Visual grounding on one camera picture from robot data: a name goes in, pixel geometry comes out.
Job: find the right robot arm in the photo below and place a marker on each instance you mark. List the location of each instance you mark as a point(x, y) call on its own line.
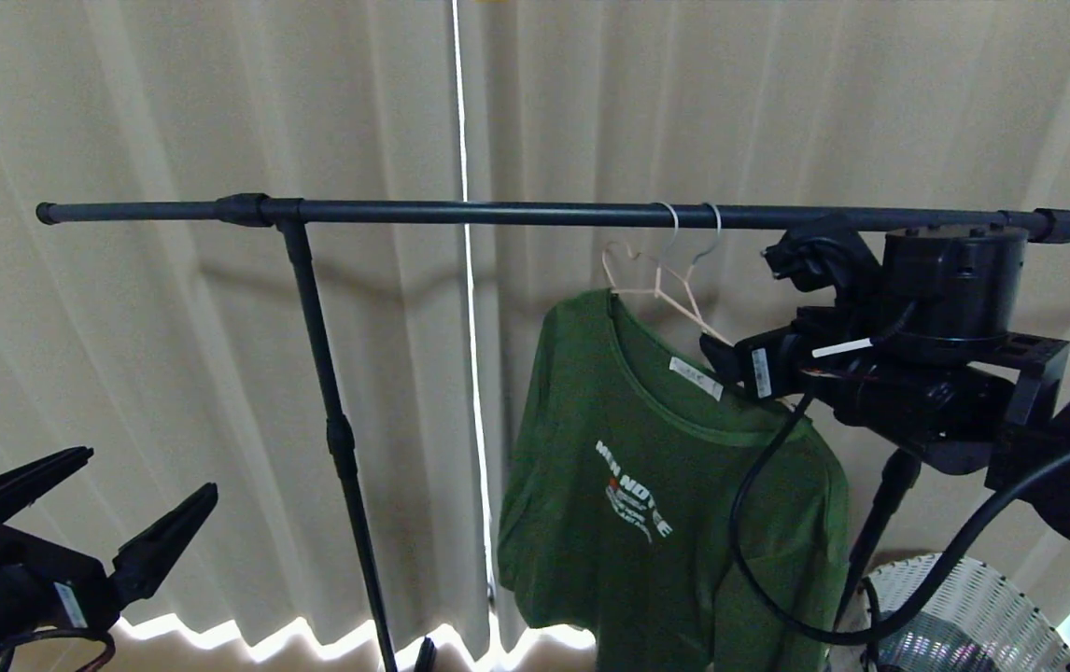
point(955, 280)

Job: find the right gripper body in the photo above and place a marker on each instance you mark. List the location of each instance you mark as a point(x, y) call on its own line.
point(792, 355)

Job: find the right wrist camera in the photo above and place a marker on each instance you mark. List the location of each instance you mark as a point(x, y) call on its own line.
point(824, 257)

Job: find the white laundry basket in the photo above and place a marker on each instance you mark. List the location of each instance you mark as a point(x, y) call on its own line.
point(964, 607)

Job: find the black clothes rack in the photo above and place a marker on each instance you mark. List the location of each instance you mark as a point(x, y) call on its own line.
point(339, 439)

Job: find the green printed shirt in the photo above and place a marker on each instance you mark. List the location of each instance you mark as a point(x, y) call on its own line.
point(638, 560)

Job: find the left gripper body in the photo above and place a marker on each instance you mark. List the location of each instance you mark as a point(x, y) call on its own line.
point(12, 588)

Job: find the pink clothes hanger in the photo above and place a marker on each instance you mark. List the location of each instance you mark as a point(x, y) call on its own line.
point(674, 216)
point(716, 216)

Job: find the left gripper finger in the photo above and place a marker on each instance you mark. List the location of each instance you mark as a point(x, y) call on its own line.
point(31, 485)
point(161, 546)

